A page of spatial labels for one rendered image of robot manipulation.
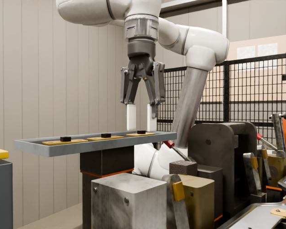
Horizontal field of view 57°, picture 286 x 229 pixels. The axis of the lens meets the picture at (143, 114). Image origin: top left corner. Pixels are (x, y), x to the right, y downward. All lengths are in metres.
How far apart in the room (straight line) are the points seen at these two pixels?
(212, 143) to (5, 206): 0.49
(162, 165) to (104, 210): 0.85
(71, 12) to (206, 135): 0.49
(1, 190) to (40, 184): 2.81
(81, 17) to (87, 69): 2.97
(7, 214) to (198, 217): 0.33
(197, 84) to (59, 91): 2.37
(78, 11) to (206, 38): 0.63
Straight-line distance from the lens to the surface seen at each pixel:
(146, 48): 0.68
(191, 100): 1.22
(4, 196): 0.49
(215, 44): 1.21
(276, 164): 1.12
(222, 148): 0.71
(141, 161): 1.28
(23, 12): 3.24
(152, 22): 0.70
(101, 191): 0.43
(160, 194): 0.43
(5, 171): 0.48
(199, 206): 0.54
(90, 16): 0.76
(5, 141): 2.97
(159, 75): 0.66
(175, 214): 0.49
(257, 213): 0.67
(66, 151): 0.48
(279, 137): 1.12
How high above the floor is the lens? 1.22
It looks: 1 degrees down
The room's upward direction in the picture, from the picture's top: straight up
